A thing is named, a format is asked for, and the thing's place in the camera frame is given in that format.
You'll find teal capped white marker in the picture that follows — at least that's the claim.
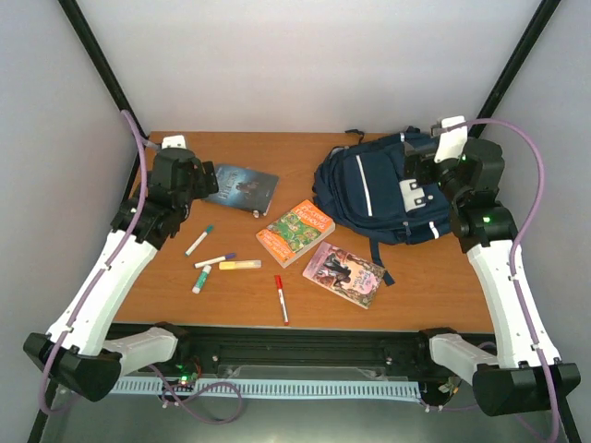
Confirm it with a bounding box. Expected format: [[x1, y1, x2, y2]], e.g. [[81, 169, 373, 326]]
[[185, 225, 213, 257]]

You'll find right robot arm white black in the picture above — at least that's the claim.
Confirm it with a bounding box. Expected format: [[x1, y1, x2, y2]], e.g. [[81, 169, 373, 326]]
[[404, 138, 581, 416]]

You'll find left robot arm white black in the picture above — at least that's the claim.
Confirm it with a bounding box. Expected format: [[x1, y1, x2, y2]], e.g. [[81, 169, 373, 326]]
[[23, 147, 219, 401]]

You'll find pink illustrated paperback book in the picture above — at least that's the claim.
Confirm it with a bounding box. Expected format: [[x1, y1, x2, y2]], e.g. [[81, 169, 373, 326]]
[[302, 242, 386, 309]]

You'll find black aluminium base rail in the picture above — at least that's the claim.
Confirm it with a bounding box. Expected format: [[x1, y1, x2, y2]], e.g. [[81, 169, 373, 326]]
[[105, 322, 500, 384]]

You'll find dark blue fantasy book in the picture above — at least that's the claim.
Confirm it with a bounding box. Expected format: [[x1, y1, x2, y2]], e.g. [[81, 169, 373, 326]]
[[206, 163, 279, 218]]

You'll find light blue slotted cable duct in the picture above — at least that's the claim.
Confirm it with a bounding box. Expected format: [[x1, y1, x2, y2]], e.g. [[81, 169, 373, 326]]
[[111, 377, 421, 402]]

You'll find yellow highlighter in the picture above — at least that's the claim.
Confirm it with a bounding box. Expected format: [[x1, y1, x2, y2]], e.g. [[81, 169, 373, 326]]
[[219, 260, 262, 270]]

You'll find orange green thick paperback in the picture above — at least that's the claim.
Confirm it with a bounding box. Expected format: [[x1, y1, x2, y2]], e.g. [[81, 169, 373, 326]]
[[256, 199, 336, 269]]

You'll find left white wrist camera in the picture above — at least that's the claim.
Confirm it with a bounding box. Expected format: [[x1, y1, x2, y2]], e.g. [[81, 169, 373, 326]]
[[161, 135, 187, 150]]

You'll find right black frame post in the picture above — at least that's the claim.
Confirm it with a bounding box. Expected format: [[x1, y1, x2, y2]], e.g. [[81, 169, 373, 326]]
[[477, 0, 561, 119]]

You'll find left black frame post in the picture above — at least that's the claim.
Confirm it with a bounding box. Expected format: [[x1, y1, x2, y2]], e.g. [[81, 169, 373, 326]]
[[57, 0, 149, 142]]

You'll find green white glue stick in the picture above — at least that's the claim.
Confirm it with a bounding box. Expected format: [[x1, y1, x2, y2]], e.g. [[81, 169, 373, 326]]
[[192, 265, 211, 294]]

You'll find navy blue student backpack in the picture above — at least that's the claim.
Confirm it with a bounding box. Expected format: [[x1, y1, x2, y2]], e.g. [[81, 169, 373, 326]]
[[312, 126, 452, 266]]

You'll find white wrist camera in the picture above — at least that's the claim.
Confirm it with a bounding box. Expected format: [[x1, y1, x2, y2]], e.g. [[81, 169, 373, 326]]
[[431, 115, 468, 163], [161, 135, 187, 150]]

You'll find red marker pen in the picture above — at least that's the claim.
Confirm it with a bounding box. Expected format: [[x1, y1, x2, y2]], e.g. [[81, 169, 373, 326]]
[[274, 275, 289, 326]]

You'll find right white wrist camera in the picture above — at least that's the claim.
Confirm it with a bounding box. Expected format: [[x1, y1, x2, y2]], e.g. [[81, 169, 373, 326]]
[[431, 115, 468, 163]]

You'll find black frame post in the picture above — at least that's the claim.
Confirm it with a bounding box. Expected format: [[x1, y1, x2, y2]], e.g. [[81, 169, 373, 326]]
[[477, 0, 561, 119], [57, 0, 149, 142]]

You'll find purple capped white marker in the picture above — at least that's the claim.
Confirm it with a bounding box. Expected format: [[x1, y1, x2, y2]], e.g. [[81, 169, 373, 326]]
[[193, 253, 236, 269]]

